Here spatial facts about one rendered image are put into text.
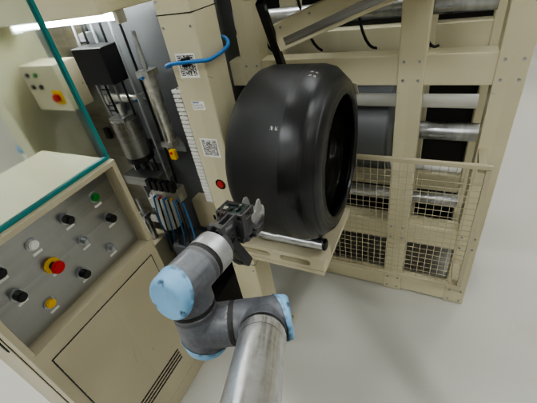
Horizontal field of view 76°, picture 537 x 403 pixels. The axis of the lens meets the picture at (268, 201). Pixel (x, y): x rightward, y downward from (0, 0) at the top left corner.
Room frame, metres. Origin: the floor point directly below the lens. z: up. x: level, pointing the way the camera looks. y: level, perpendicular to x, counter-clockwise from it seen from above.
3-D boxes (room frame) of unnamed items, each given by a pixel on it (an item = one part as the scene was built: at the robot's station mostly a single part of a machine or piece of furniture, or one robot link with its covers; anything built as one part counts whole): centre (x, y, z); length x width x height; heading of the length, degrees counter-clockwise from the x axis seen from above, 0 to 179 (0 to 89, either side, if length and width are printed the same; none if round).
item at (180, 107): (1.22, 0.23, 1.19); 0.05 x 0.04 x 0.48; 149
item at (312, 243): (0.97, -0.02, 0.90); 0.35 x 0.05 x 0.05; 59
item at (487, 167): (1.25, -0.46, 0.65); 0.90 x 0.02 x 0.70; 59
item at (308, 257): (0.97, -0.02, 0.84); 0.36 x 0.09 x 0.06; 59
